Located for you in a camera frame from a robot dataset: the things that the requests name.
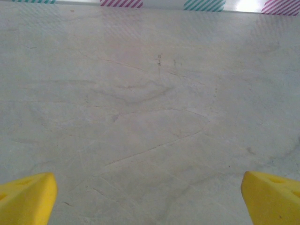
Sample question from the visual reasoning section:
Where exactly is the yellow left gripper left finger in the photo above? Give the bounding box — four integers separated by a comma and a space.
0, 172, 59, 225

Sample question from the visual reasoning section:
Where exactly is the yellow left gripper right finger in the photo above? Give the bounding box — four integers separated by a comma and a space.
240, 171, 300, 225

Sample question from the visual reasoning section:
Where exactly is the plaid cloth backdrop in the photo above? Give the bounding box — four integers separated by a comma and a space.
11, 0, 300, 16

